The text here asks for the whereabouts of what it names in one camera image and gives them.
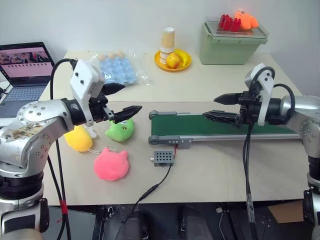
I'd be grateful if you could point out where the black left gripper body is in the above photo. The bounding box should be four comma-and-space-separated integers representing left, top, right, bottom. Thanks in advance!
87, 91, 116, 124

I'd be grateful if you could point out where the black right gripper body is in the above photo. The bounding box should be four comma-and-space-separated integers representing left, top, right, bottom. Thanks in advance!
234, 90, 264, 126

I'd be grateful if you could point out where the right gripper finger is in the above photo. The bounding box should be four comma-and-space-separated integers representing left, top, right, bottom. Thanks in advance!
202, 109, 239, 126
213, 92, 242, 106

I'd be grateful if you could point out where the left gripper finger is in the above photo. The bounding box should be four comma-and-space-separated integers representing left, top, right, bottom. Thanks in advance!
113, 105, 144, 125
102, 82, 127, 97

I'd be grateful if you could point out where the green conveyor belt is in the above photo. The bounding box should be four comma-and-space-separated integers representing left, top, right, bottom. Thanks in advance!
148, 109, 305, 151

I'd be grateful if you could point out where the green plush toy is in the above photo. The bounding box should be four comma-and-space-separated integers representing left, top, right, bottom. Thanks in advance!
104, 118, 136, 144

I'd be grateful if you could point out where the blue egg tray in bag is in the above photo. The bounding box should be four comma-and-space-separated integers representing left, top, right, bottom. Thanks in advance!
87, 49, 154, 87

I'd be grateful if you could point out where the yellow plush toy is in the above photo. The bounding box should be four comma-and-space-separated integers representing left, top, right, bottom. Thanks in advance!
63, 124, 102, 155

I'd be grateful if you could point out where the green storage bin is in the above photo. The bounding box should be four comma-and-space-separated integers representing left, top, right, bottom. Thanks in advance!
198, 22, 269, 66

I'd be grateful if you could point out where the yellow plate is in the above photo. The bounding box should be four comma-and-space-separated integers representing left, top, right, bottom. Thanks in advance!
153, 47, 193, 73

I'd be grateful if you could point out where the pink plush toy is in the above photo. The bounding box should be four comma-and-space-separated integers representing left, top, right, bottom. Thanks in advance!
93, 144, 131, 182

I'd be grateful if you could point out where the grey perforated control box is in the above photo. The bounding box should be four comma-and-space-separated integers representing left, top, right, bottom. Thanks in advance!
149, 150, 175, 168

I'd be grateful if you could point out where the white paper cup stack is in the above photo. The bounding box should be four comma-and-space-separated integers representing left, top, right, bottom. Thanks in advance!
159, 46, 174, 66

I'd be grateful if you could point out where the yellow banana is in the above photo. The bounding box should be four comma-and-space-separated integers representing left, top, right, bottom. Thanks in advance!
173, 49, 190, 68

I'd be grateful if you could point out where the orange yellow apple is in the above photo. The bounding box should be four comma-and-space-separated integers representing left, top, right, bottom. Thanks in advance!
165, 52, 182, 70

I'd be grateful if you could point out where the clear plastic lid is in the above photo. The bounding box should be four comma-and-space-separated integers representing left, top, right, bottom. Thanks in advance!
203, 15, 271, 40

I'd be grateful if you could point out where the red plastic toy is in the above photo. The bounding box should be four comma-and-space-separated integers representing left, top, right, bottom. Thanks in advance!
219, 13, 242, 33

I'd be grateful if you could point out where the orange plush toy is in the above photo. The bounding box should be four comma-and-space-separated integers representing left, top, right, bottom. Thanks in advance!
233, 9, 260, 31

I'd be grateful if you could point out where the open laptop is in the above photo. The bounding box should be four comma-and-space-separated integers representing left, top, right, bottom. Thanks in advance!
0, 41, 57, 126

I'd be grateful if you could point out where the dark rounded shape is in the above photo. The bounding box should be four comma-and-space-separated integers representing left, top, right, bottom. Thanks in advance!
116, 209, 149, 240
178, 205, 209, 240

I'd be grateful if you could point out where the brown cardboard piece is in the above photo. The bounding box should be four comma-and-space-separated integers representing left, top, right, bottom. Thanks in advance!
268, 200, 305, 224

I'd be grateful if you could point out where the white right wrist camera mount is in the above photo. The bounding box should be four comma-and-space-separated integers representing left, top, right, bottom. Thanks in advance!
243, 63, 277, 127

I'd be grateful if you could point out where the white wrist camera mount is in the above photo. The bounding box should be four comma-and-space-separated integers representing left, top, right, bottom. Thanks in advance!
243, 63, 277, 127
69, 59, 106, 139

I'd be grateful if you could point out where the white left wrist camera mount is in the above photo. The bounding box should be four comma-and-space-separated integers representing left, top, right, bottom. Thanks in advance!
69, 59, 106, 139

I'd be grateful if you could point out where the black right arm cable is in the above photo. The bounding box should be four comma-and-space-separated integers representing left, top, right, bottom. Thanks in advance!
243, 67, 297, 240

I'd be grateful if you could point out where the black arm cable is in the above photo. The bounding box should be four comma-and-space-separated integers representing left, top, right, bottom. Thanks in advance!
49, 57, 79, 240
243, 67, 297, 240

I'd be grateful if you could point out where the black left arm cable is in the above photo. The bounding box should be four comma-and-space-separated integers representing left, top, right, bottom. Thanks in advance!
49, 57, 79, 240

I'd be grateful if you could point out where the black power cable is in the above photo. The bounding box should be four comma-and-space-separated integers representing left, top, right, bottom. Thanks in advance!
131, 163, 173, 213

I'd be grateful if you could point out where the white plug with cable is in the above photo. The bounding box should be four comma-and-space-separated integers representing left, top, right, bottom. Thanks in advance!
215, 204, 225, 236

